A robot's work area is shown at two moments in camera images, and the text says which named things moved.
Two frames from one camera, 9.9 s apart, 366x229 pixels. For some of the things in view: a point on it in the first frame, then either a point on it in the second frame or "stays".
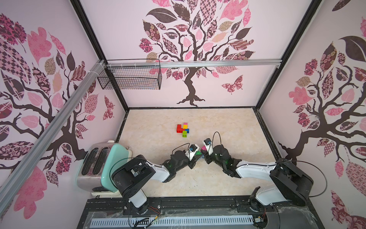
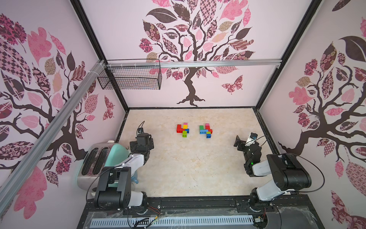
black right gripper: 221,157 -> 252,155
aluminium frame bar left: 51,135 stays
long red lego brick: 179,129 stays
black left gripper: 193,162 -> 133,145
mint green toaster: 98,161 stays
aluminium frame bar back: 195,64 stays
